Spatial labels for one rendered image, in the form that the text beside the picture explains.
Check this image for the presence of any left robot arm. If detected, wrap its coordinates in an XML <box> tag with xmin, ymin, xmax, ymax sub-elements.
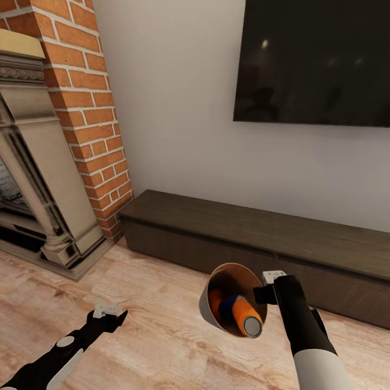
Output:
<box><xmin>0</xmin><ymin>303</ymin><xmax>128</xmax><ymax>390</ymax></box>

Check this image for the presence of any can of soda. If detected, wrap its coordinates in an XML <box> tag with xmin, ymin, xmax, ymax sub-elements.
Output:
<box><xmin>218</xmin><ymin>294</ymin><xmax>248</xmax><ymax>321</ymax></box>
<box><xmin>207</xmin><ymin>287</ymin><xmax>224</xmax><ymax>323</ymax></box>
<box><xmin>232</xmin><ymin>300</ymin><xmax>263</xmax><ymax>339</ymax></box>

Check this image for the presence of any trash can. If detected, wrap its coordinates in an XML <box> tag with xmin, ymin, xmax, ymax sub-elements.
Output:
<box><xmin>199</xmin><ymin>263</ymin><xmax>268</xmax><ymax>338</ymax></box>

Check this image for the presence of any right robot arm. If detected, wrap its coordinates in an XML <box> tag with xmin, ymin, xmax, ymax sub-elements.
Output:
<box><xmin>253</xmin><ymin>270</ymin><xmax>356</xmax><ymax>390</ymax></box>

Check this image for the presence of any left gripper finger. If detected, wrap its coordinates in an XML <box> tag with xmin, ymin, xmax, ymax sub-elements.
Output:
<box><xmin>116</xmin><ymin>310</ymin><xmax>128</xmax><ymax>327</ymax></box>

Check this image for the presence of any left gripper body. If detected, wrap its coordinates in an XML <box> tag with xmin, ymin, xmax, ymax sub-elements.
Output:
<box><xmin>85</xmin><ymin>311</ymin><xmax>123</xmax><ymax>340</ymax></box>

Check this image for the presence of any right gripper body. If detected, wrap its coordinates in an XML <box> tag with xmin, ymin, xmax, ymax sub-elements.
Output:
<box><xmin>253</xmin><ymin>283</ymin><xmax>278</xmax><ymax>305</ymax></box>

